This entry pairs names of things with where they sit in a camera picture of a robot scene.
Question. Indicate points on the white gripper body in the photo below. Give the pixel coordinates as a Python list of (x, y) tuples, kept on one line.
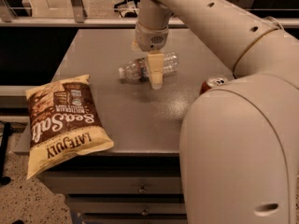
[(150, 38)]

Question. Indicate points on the clear plastic water bottle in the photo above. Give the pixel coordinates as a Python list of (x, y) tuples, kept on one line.
[(136, 70)]

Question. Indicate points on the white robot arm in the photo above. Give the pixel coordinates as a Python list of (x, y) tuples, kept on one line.
[(239, 142)]

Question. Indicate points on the red Coca-Cola can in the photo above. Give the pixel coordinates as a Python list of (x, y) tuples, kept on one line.
[(212, 82)]

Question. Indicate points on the Late July chips bag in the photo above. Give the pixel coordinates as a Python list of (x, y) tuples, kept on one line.
[(63, 123)]

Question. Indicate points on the metal railing with glass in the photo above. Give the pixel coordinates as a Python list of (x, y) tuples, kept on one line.
[(80, 10)]

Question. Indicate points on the grey drawer cabinet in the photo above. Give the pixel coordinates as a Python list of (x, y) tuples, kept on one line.
[(144, 124)]

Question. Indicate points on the black stand on floor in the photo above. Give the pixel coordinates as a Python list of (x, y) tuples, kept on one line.
[(7, 132)]

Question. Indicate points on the top grey drawer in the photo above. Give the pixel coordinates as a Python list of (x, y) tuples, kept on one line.
[(111, 182)]

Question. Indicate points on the grey drawer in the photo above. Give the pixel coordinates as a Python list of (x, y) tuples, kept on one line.
[(111, 182), (128, 204)]

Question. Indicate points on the middle grey drawer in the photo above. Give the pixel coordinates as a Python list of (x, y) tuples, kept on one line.
[(128, 204)]

